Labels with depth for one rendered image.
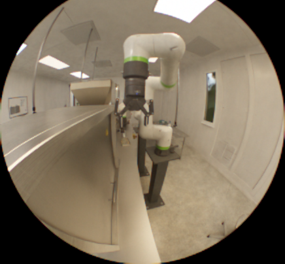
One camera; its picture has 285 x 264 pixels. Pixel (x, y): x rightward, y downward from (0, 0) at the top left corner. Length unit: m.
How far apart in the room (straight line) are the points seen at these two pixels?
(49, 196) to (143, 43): 0.42
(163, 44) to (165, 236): 1.60
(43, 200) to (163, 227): 1.36
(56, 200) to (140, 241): 0.47
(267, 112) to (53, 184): 2.19
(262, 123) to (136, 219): 2.10
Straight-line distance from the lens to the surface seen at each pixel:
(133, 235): 0.58
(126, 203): 0.64
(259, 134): 2.09
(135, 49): 0.34
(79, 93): 0.78
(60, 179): 0.18
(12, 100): 4.21
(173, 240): 1.43
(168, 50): 0.34
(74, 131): 0.15
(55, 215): 0.18
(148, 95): 0.71
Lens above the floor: 1.37
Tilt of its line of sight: 13 degrees down
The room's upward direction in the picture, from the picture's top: 2 degrees clockwise
